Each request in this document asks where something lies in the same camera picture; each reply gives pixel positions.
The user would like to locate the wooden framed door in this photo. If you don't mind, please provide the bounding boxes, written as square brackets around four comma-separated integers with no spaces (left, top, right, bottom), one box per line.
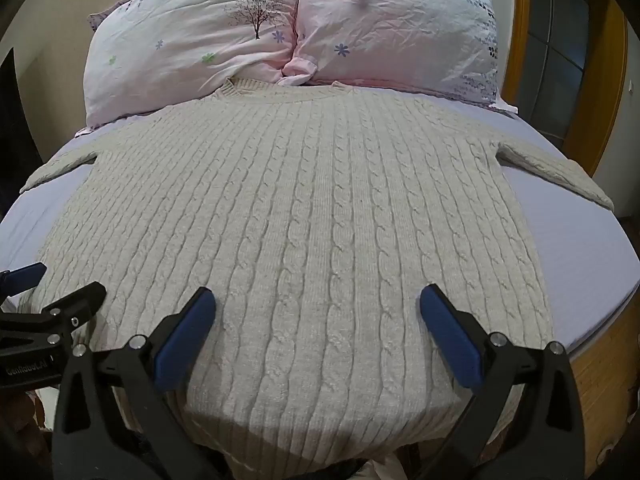
[500,0,640,178]

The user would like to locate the beige cable-knit sweater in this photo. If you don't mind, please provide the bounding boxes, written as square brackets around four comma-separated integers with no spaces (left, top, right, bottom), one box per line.
[19,77,615,468]

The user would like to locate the pink pillow with dotted print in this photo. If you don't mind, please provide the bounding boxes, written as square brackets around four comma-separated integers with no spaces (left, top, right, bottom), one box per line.
[281,0,501,106]

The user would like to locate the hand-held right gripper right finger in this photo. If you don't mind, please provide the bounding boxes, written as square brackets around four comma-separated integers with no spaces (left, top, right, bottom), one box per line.
[419,283,587,480]

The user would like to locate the wooden bed frame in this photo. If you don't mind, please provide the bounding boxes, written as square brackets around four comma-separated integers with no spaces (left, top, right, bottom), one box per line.
[570,305,640,463]

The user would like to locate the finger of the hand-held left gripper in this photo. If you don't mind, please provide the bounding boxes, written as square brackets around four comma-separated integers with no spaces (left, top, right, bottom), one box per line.
[0,262,48,296]
[31,281,107,356]

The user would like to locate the pink pillow with tree print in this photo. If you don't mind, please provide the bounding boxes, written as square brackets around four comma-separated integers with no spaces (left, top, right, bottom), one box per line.
[84,0,302,128]

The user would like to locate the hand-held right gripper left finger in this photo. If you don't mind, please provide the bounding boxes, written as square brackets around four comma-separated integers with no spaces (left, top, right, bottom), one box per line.
[52,286,232,480]

